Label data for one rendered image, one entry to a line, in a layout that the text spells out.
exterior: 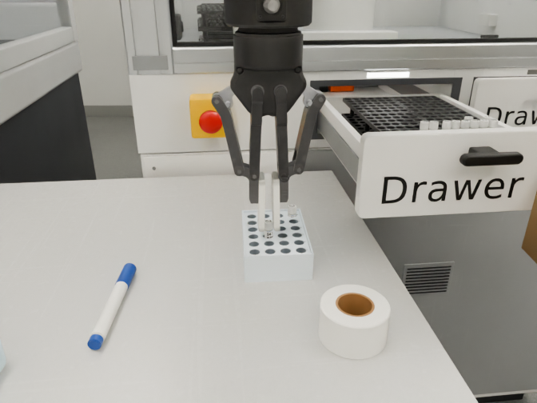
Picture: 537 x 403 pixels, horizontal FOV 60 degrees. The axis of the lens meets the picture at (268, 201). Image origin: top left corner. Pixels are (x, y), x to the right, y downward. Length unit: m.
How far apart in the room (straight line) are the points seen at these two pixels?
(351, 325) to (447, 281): 0.73
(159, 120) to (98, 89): 3.57
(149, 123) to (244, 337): 0.51
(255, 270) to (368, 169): 0.19
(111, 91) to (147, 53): 3.55
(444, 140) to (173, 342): 0.39
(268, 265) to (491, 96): 0.60
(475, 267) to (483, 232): 0.09
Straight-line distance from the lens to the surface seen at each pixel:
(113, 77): 4.38
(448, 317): 1.25
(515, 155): 0.61
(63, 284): 0.62
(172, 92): 0.87
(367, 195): 0.59
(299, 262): 0.57
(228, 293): 0.56
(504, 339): 1.37
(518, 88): 1.02
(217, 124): 0.81
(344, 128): 0.72
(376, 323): 0.47
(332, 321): 0.46
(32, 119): 1.43
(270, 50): 0.49
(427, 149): 0.60
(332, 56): 0.88
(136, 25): 0.87
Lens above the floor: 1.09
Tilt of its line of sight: 25 degrees down
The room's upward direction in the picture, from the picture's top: straight up
